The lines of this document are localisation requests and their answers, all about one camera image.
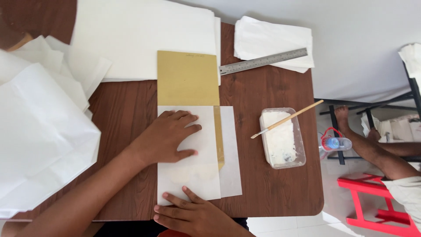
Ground person's right hand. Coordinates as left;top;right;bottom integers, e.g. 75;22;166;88
153;186;254;237

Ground person's left hand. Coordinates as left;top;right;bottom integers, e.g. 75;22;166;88
130;110;202;165

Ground white paper sheet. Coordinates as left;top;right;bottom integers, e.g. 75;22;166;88
157;105;243;206

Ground gold cardboard template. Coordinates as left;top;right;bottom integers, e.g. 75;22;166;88
157;50;225;171

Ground person's dark clothing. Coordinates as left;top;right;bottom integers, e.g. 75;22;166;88
94;217;249;237

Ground stack of large white sheets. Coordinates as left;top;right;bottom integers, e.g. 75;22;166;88
67;0;221;86

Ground clear plastic glue container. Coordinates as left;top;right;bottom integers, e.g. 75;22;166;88
259;107;307;170

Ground heap of white paper bags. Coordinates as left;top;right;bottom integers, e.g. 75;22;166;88
0;35;113;219

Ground steel ruler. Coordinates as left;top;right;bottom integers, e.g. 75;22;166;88
219;48;309;76

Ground stack of small white bags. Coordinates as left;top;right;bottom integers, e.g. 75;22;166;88
234;15;315;74

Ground red stool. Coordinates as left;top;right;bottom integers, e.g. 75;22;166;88
337;174;416;237

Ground tan cardboard piece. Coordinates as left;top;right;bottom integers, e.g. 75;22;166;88
6;32;34;52

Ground wooden handled glue brush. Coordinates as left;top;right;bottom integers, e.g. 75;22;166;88
250;99;324;139

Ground water bottle with red strap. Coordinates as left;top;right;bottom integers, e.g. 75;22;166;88
318;127;353;160

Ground pile of papers under frame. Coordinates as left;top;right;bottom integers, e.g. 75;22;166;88
360;113;421;143

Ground black metal table frame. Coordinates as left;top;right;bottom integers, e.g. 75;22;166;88
314;61;421;165

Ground white papers on black frame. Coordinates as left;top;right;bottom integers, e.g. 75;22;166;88
398;42;421;87

